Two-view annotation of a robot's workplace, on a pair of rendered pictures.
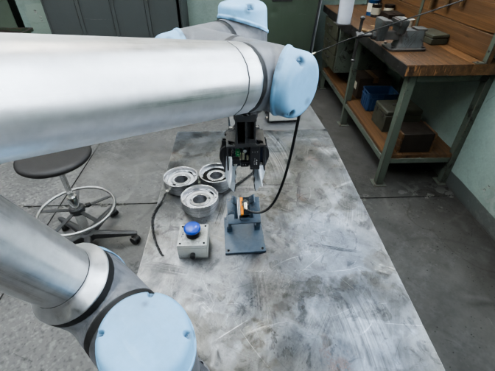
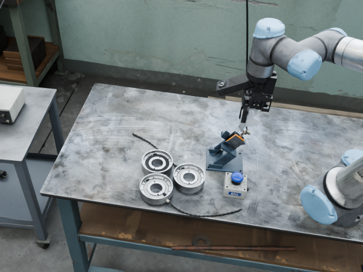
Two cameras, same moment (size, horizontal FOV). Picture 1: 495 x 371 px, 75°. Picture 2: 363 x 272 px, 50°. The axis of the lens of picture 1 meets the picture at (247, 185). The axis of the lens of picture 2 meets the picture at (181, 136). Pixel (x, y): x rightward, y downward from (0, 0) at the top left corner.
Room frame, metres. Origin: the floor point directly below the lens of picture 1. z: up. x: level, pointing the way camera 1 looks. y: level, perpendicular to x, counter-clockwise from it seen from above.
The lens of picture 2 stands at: (0.64, 0.97, 1.81)
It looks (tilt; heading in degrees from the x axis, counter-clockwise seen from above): 43 degrees down; 276
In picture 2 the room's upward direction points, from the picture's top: 5 degrees clockwise
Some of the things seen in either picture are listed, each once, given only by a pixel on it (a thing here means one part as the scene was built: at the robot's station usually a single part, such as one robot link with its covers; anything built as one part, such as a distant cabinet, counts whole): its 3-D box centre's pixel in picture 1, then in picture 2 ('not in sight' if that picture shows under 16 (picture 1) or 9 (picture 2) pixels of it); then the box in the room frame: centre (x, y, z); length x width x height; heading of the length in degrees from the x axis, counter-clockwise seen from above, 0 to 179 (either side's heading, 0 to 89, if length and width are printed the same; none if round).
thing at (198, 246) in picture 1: (193, 242); (236, 185); (0.54, 0.13, 0.82); 0.08 x 0.07 x 0.05; 2
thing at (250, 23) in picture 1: (241, 41); (267, 41); (0.54, 0.01, 1.28); 0.09 x 0.08 x 0.11; 138
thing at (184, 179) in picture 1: (181, 181); (156, 189); (0.79, 0.20, 0.82); 0.10 x 0.10 x 0.04
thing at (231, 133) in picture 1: (244, 132); (257, 89); (0.53, 0.01, 1.12); 0.09 x 0.08 x 0.12; 4
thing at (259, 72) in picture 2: not in sight; (260, 65); (0.54, 0.00, 1.21); 0.08 x 0.08 x 0.05
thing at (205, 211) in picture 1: (199, 201); (188, 178); (0.69, 0.13, 0.82); 0.10 x 0.10 x 0.04
